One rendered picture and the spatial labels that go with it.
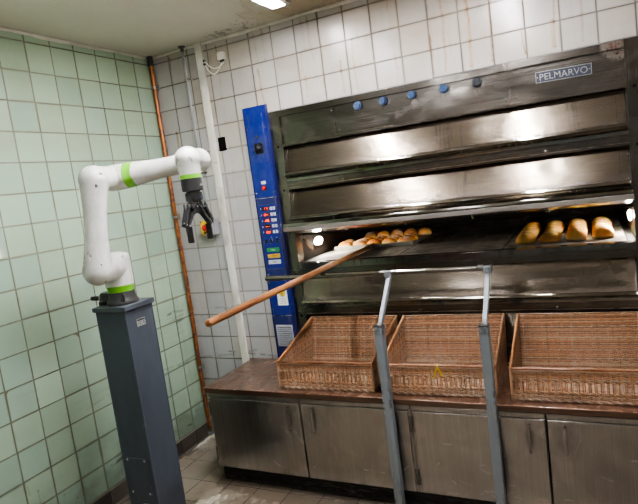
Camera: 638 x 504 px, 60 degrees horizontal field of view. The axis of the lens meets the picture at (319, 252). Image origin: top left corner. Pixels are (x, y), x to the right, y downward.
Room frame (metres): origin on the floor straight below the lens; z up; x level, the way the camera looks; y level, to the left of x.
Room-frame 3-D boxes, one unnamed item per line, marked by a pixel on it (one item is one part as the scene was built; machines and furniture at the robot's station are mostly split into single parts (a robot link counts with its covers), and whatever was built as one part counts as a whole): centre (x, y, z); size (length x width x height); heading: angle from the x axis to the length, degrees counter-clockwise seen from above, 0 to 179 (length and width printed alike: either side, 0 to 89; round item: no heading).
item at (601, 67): (2.99, -0.69, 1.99); 1.80 x 0.08 x 0.21; 63
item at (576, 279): (2.97, -0.67, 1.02); 1.79 x 0.11 x 0.19; 63
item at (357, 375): (2.98, -0.04, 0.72); 0.56 x 0.49 x 0.28; 64
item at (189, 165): (2.44, 0.51, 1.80); 0.13 x 0.11 x 0.14; 171
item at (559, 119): (2.97, -0.67, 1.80); 1.79 x 0.11 x 0.19; 63
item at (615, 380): (2.45, -1.11, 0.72); 0.56 x 0.49 x 0.28; 64
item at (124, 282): (2.62, 0.97, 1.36); 0.16 x 0.13 x 0.19; 171
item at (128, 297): (2.66, 1.02, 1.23); 0.26 x 0.15 x 0.06; 64
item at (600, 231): (3.10, -1.39, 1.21); 0.61 x 0.48 x 0.06; 153
